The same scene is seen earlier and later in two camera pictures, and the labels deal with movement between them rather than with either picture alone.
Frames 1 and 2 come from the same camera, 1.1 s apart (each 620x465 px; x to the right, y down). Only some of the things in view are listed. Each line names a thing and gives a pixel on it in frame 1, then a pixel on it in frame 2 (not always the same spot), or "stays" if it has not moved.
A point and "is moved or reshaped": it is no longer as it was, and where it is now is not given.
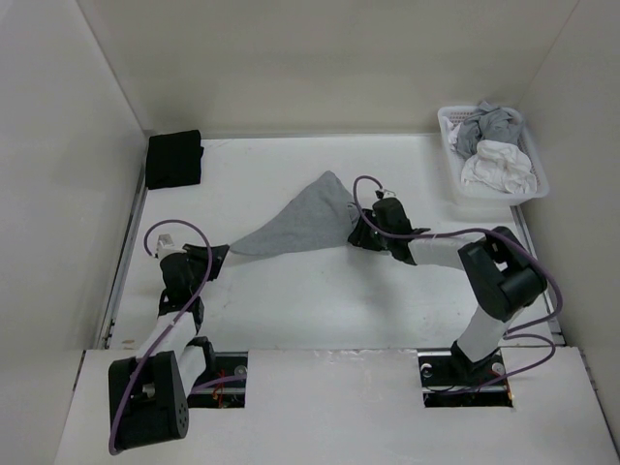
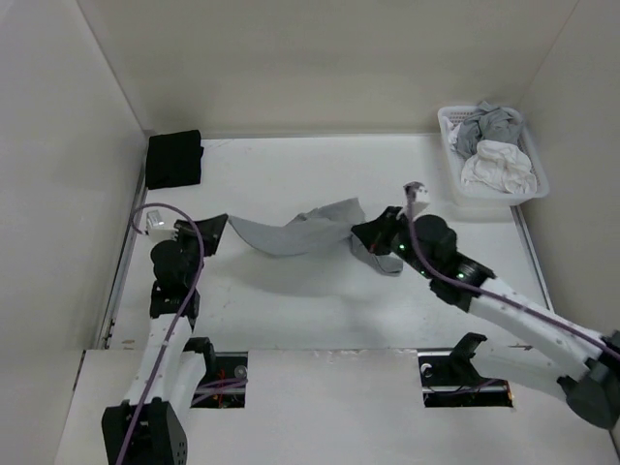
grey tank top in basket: (491, 124) stays
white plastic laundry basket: (488, 197) stays
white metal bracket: (387, 193) to (417, 199)
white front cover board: (356, 407) stays
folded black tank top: (173, 160) stays
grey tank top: (321, 216) is moved or reshaped
